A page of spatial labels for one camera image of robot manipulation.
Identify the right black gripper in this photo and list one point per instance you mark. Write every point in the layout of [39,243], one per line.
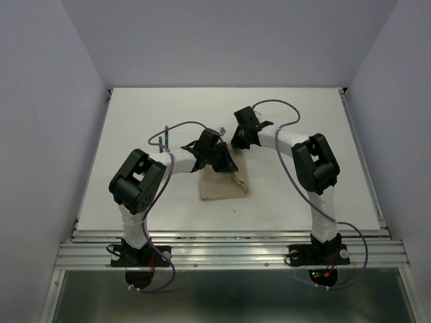
[236,142]

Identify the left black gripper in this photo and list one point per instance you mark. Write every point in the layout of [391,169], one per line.
[227,164]

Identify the beige cloth napkin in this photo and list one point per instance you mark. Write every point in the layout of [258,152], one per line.
[221,186]

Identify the silver knife teal handle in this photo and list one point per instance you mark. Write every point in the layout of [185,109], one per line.
[166,137]

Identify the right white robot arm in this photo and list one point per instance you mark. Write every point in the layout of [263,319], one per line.
[314,162]

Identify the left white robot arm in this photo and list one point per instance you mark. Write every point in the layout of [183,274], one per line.
[142,178]

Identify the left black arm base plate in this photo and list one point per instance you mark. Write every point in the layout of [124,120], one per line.
[128,257]

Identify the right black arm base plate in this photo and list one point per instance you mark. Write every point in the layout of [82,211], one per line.
[312,255]

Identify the aluminium rail frame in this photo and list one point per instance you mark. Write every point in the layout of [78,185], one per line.
[240,276]

